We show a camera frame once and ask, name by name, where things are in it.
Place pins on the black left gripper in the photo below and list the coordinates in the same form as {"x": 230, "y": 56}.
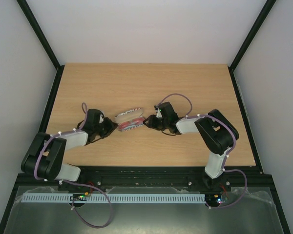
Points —
{"x": 111, "y": 127}

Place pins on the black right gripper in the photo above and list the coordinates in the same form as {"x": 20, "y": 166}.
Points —
{"x": 154, "y": 121}

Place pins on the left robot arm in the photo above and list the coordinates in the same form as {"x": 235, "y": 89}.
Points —
{"x": 44, "y": 158}

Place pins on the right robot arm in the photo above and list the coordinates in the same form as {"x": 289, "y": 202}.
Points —
{"x": 219, "y": 135}

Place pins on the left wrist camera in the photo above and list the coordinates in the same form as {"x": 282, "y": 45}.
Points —
{"x": 101, "y": 118}

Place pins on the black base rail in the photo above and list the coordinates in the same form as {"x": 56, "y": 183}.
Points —
{"x": 192, "y": 179}

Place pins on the white slotted cable duct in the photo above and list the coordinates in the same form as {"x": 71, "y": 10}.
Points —
{"x": 116, "y": 198}

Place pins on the metal base plate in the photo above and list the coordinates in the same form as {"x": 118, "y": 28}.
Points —
{"x": 252, "y": 213}

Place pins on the black enclosure frame post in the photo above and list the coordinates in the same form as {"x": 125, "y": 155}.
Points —
{"x": 24, "y": 6}

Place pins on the right black frame post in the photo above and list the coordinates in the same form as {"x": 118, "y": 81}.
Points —
{"x": 252, "y": 33}

